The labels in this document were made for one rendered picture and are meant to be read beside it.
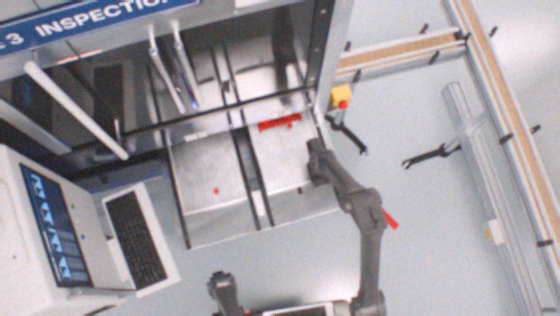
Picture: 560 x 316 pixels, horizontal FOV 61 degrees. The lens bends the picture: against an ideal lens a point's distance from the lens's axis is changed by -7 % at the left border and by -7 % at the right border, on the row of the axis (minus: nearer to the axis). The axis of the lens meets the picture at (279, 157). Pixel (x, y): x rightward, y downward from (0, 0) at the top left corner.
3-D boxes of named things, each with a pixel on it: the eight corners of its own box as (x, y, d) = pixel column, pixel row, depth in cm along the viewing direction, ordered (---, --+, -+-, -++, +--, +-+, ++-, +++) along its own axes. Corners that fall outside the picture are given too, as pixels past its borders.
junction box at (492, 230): (480, 223, 242) (487, 221, 234) (489, 221, 243) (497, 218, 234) (488, 246, 240) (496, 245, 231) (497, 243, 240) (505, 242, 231)
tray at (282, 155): (244, 116, 211) (244, 113, 208) (304, 100, 213) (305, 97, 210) (267, 194, 203) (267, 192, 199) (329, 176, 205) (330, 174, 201)
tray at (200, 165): (166, 136, 209) (164, 134, 205) (226, 120, 211) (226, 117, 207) (184, 215, 200) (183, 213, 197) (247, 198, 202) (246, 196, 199)
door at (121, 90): (71, 147, 173) (-18, 81, 116) (197, 112, 176) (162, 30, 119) (71, 148, 173) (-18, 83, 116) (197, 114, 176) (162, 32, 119)
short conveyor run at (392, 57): (318, 97, 218) (321, 82, 202) (308, 65, 221) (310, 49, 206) (460, 62, 223) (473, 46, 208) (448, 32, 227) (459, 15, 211)
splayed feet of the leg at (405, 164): (398, 160, 298) (404, 153, 284) (472, 139, 302) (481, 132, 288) (403, 172, 296) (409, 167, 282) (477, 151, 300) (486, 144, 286)
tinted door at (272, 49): (198, 112, 176) (163, 29, 120) (316, 82, 180) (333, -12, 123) (198, 114, 176) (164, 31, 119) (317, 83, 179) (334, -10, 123)
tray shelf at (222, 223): (156, 141, 210) (155, 139, 208) (316, 99, 215) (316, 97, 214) (181, 252, 198) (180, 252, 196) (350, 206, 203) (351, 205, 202)
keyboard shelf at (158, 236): (85, 207, 211) (83, 206, 208) (144, 182, 214) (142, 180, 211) (120, 305, 200) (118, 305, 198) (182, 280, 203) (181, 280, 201)
